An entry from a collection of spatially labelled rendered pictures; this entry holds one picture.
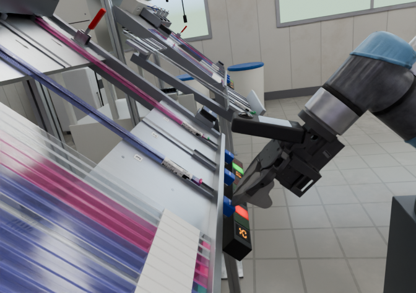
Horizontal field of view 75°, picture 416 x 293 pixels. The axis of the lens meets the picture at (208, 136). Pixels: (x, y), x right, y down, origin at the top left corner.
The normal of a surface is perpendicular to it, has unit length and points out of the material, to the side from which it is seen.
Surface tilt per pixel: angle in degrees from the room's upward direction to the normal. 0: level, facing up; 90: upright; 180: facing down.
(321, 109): 59
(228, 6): 90
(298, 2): 90
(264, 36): 90
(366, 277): 0
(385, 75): 86
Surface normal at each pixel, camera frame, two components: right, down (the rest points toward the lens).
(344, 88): -0.59, -0.12
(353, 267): -0.15, -0.93
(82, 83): -0.14, 0.36
